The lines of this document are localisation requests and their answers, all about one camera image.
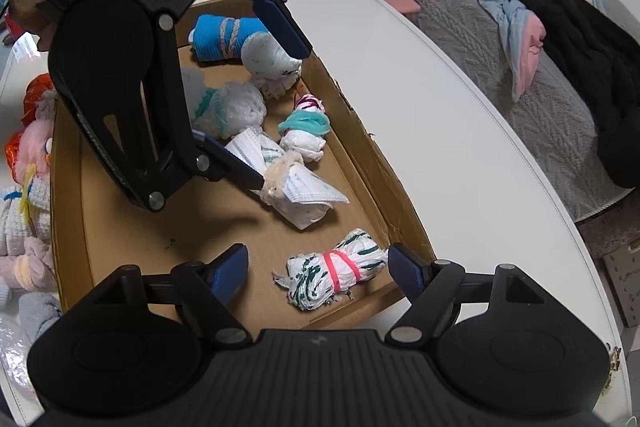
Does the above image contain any black clothing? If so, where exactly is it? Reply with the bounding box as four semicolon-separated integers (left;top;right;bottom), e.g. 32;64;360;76
497;0;640;188

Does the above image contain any blue sock bundle rope tie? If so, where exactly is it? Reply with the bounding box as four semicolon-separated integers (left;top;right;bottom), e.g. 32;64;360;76
189;13;271;65

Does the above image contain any grey quilted sofa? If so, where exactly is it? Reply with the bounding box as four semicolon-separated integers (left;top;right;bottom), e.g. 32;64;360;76
375;0;640;224

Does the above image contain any small clear plastic bundle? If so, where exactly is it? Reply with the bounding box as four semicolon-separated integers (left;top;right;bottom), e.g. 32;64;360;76
0;317;37;403

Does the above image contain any grey blue cloth bundle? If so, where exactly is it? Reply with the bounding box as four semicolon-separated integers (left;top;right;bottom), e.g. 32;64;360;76
20;292;63;343

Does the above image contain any clear plastic bundle teal band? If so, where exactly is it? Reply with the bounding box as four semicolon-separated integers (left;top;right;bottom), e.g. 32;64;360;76
180;67;268;138

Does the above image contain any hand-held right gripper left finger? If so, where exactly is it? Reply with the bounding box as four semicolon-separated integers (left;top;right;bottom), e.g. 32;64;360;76
95;243;251;348

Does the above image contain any green striped bundle pink band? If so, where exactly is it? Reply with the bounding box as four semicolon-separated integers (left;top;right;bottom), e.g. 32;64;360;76
271;228;390;310

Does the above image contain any pink fluffy toy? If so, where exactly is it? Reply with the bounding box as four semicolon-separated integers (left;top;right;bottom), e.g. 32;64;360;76
10;119;55;182

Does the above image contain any shallow cardboard box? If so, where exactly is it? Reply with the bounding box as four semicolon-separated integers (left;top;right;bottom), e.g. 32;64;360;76
50;0;436;333

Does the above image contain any white face mask bundle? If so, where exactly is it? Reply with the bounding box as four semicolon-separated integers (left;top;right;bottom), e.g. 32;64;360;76
224;129;351;230

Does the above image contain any white bundle teal hair tie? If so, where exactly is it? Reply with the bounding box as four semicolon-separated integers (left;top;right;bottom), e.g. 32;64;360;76
277;93;332;165

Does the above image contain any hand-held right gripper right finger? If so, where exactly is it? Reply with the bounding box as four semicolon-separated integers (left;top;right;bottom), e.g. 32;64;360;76
385;243;543;348

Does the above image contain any white dotted plastic bundle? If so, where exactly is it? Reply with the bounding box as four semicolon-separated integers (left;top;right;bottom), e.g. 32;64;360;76
241;32;304;100

